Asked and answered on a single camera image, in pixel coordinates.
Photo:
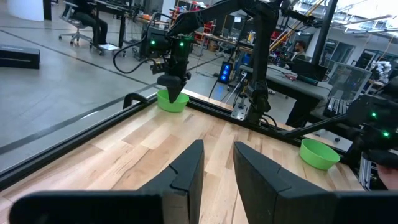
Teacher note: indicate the grey mesh chair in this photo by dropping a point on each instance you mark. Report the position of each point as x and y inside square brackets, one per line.
[349, 81]

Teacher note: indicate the black office desk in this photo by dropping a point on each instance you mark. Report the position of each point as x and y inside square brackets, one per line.
[121, 28]

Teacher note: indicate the person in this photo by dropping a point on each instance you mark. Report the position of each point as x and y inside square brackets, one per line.
[93, 21]
[299, 51]

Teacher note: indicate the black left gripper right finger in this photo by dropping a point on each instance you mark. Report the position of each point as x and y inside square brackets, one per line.
[264, 193]

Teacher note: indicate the green plastic bowl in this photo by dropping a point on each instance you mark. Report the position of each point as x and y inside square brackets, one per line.
[317, 155]
[178, 105]

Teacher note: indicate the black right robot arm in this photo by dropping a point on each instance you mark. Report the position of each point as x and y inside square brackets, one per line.
[264, 62]

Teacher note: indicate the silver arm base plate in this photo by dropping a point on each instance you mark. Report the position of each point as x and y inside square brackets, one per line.
[239, 110]

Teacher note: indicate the white wheeled platform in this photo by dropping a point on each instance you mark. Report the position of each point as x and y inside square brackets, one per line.
[109, 47]

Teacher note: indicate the black laptop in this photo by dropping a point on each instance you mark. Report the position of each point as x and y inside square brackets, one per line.
[308, 70]

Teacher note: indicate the grey desk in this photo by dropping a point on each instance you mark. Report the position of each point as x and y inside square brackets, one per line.
[289, 87]

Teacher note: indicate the computer tower with blue lights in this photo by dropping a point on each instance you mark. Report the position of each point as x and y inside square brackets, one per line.
[225, 72]

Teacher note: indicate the yellow container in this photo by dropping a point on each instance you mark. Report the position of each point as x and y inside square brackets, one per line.
[251, 37]

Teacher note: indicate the black aluminium table frame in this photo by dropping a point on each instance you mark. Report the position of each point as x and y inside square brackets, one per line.
[77, 140]

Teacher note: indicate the computer keyboard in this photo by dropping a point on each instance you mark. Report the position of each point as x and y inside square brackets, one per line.
[335, 107]

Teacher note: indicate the white round column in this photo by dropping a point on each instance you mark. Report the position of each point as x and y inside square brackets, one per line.
[26, 9]

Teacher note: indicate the white robot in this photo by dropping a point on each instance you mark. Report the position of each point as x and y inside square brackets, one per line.
[381, 70]

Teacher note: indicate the grey office chair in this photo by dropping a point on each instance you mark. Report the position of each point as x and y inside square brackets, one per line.
[73, 25]

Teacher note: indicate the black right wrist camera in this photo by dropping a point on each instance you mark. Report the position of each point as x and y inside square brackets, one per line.
[159, 66]

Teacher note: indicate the person's hand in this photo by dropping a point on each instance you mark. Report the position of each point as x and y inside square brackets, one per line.
[388, 177]

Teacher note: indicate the black floor box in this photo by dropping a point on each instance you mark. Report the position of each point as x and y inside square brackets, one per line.
[18, 57]

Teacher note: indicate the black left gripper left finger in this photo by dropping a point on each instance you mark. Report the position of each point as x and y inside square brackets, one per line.
[183, 186]

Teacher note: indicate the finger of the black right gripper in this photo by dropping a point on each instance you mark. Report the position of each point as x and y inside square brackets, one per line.
[180, 84]
[168, 85]

